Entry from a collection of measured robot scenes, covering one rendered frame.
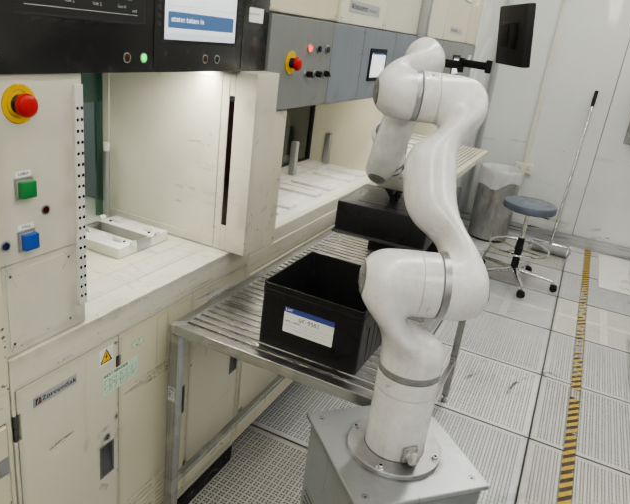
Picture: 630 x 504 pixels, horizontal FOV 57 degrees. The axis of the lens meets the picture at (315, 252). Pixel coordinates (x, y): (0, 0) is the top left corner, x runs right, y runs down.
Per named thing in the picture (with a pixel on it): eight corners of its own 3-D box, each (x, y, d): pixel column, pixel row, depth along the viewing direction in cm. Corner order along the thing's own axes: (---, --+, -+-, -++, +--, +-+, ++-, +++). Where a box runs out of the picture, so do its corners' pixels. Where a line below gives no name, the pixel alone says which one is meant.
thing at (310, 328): (256, 340, 152) (262, 280, 146) (305, 303, 176) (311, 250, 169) (354, 376, 141) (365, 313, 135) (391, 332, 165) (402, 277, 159)
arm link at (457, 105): (391, 320, 110) (475, 329, 111) (406, 307, 98) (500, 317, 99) (401, 89, 125) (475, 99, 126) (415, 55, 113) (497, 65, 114)
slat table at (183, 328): (337, 635, 160) (382, 403, 133) (161, 539, 182) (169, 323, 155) (447, 400, 272) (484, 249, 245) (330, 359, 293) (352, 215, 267)
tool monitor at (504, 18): (523, 89, 263) (544, 3, 250) (410, 72, 282) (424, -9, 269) (532, 87, 297) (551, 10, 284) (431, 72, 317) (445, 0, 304)
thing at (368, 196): (423, 254, 172) (431, 212, 167) (330, 231, 181) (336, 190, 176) (442, 229, 197) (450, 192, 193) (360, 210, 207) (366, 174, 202)
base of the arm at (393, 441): (458, 472, 114) (479, 392, 108) (370, 487, 107) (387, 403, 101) (412, 412, 131) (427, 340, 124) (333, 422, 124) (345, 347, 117)
